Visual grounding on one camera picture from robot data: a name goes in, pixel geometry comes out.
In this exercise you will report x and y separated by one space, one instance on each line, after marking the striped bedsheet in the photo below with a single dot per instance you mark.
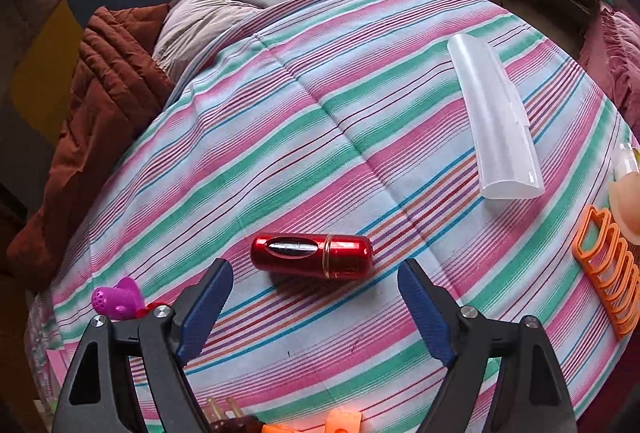
325 138

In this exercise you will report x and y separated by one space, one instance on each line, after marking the clear small plastic bottle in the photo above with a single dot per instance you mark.
627 160

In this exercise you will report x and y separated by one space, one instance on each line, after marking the brown massage comb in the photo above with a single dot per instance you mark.
235 425

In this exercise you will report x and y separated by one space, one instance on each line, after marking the yellow-orange plastic clip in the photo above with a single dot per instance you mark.
277 429

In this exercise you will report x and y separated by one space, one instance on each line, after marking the orange plastic rack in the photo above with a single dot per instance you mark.
581 245

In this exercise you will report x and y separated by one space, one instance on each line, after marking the red fuzzy blanket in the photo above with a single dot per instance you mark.
615 53

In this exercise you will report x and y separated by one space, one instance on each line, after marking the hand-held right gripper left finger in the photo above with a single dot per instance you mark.
202 313

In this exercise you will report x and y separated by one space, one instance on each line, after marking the peach round plastic piece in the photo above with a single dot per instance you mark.
627 213

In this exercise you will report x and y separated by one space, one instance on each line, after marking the orange plastic clip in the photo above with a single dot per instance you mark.
342 423

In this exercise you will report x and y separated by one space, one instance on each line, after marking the translucent white long case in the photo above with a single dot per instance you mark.
492 123

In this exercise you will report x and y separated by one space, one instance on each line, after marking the pale pink pillow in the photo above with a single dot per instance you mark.
200 23

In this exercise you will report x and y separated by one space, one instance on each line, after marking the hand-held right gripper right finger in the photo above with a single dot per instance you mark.
425 313

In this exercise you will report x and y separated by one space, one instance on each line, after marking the brown quilt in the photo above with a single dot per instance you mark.
100 113

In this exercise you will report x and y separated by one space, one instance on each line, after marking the red metallic capsule case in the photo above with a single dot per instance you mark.
345 255

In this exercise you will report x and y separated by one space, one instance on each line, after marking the purple perforated plastic piece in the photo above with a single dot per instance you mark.
120 300

